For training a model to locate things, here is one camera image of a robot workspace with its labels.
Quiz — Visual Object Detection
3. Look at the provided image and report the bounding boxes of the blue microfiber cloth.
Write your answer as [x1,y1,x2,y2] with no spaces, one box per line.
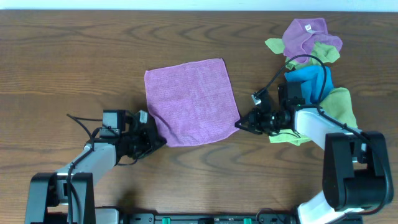
[284,65,325,105]

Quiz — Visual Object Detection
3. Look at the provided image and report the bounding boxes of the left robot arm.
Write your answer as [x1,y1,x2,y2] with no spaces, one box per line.
[25,110,166,223]

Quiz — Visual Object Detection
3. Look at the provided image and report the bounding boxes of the small green microfiber cloth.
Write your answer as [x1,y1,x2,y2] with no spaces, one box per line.
[265,38,340,70]

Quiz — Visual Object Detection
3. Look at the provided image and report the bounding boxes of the pink purple microfiber cloth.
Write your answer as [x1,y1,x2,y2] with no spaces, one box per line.
[144,58,240,147]

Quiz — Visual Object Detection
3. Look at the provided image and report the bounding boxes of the large green microfiber cloth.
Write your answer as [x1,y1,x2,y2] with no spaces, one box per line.
[269,87,358,146]

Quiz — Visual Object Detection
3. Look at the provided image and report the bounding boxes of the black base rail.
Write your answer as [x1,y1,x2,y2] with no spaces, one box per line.
[93,207,364,224]

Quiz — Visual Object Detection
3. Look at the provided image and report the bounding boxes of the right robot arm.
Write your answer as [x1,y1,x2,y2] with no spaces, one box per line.
[235,82,394,223]

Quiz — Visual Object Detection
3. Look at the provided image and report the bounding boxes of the purple cloth with tag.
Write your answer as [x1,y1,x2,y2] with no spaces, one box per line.
[282,18,343,58]

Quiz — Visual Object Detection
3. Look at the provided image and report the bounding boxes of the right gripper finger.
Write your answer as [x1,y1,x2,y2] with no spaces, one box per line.
[235,124,263,135]
[234,111,257,128]

